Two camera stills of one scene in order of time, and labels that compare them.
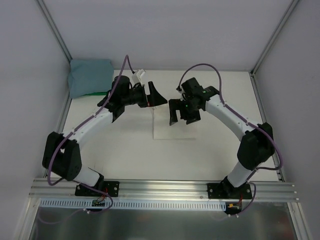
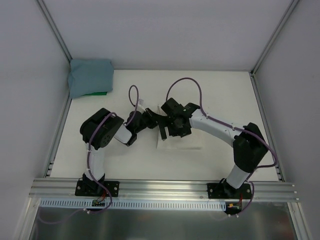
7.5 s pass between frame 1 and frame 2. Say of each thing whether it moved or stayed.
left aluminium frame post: stayed
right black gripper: moved
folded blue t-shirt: stayed
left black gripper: moved
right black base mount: stayed
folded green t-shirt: stayed
